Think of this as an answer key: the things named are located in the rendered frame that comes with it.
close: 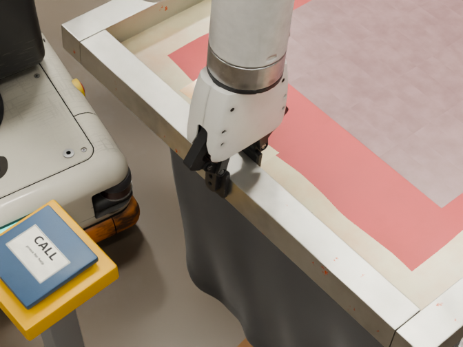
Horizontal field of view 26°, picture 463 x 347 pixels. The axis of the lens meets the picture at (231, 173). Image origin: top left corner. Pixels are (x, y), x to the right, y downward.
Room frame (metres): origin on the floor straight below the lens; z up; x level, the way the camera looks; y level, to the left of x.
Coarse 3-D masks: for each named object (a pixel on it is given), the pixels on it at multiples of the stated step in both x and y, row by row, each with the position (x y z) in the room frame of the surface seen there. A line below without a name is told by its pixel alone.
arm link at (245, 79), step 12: (216, 60) 0.64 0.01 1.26; (216, 72) 0.64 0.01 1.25; (228, 72) 0.63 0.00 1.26; (240, 72) 0.63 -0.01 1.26; (252, 72) 0.63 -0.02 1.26; (264, 72) 0.63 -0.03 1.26; (276, 72) 0.64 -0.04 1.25; (228, 84) 0.63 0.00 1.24; (240, 84) 0.63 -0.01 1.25; (252, 84) 0.63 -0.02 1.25; (264, 84) 0.63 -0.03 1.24
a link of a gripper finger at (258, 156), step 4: (268, 136) 0.68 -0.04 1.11; (252, 144) 0.67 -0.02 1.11; (256, 144) 0.67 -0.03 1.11; (248, 148) 0.67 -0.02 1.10; (252, 148) 0.67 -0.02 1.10; (256, 148) 0.67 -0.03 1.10; (244, 152) 0.67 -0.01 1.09; (248, 152) 0.67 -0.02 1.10; (252, 152) 0.66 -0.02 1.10; (256, 152) 0.66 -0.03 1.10; (260, 152) 0.66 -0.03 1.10; (252, 156) 0.66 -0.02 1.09; (256, 156) 0.66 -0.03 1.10; (260, 156) 0.66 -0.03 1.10; (256, 160) 0.66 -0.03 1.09; (260, 160) 0.66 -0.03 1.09; (260, 164) 0.66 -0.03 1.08
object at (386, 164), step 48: (384, 96) 0.80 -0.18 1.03; (432, 96) 0.80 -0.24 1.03; (336, 144) 0.72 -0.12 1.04; (384, 144) 0.72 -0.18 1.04; (432, 144) 0.73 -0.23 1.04; (336, 192) 0.65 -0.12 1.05; (384, 192) 0.65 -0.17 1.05; (432, 192) 0.65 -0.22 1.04; (384, 240) 0.58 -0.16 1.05; (432, 240) 0.59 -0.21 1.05
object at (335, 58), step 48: (336, 0) 0.98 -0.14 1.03; (384, 0) 0.98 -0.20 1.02; (432, 0) 0.99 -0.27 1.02; (192, 48) 0.87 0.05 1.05; (288, 48) 0.88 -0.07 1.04; (336, 48) 0.88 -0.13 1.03; (384, 48) 0.89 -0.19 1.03; (432, 48) 0.89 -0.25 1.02; (288, 96) 0.79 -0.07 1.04; (336, 96) 0.80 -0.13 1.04; (288, 144) 0.72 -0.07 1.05
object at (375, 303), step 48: (192, 0) 0.95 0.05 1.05; (96, 48) 0.82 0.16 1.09; (144, 96) 0.75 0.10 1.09; (240, 192) 0.62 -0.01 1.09; (288, 192) 0.62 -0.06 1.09; (288, 240) 0.56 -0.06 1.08; (336, 240) 0.56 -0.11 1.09; (336, 288) 0.51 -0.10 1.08; (384, 288) 0.50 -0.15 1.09; (384, 336) 0.46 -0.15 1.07; (432, 336) 0.45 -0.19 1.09
